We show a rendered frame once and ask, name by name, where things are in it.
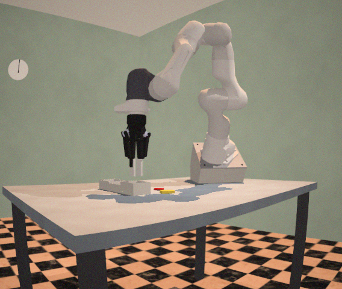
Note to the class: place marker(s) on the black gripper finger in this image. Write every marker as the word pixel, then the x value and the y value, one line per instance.
pixel 130 152
pixel 142 148

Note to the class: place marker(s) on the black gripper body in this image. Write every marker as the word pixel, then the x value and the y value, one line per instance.
pixel 136 121

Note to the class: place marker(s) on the grey rack of three bins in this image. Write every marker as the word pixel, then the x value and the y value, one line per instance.
pixel 133 188

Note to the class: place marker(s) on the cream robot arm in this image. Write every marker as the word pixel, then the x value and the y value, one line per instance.
pixel 142 86

